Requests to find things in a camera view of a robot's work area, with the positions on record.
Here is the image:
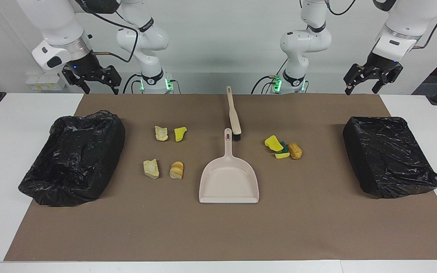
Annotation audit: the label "black left arm base cable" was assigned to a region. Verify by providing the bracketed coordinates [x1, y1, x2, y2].
[251, 75, 280, 94]

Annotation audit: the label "plain yellow sponge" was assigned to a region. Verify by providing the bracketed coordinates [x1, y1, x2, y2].
[264, 135, 284, 151]

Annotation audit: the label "beige plastic dustpan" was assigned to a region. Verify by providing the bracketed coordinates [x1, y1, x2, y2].
[199, 128, 259, 204]

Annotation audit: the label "large pale bread chunk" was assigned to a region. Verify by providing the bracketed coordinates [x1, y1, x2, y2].
[143, 159, 160, 179]

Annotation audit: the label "striped orange bread piece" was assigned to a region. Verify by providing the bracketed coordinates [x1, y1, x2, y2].
[169, 161, 184, 180]

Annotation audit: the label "black right arm base cable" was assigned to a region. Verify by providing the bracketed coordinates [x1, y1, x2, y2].
[123, 73, 143, 94]

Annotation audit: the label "yellow sponge with green side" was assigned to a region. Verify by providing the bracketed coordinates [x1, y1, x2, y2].
[273, 141, 291, 159]

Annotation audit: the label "beige hand brush black bristles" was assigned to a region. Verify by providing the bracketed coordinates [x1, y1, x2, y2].
[226, 86, 242, 142]

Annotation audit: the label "brown table mat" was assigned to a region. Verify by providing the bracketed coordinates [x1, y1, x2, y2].
[4, 94, 437, 261]

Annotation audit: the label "black bag lined trash bin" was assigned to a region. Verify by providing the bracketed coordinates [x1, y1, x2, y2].
[342, 116, 437, 199]
[18, 110, 126, 207]

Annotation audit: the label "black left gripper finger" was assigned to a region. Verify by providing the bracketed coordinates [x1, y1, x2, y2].
[344, 64, 371, 95]
[372, 64, 404, 94]

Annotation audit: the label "black arm base cable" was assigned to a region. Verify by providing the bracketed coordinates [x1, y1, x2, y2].
[251, 75, 280, 94]
[123, 73, 143, 94]

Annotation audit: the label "white wall socket box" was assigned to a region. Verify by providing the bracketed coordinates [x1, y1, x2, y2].
[25, 73, 67, 91]

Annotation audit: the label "brown bread roll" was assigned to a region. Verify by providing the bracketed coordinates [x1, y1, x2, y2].
[288, 142, 303, 160]

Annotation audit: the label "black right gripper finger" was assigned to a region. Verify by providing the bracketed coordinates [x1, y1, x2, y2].
[103, 65, 122, 95]
[62, 66, 90, 94]

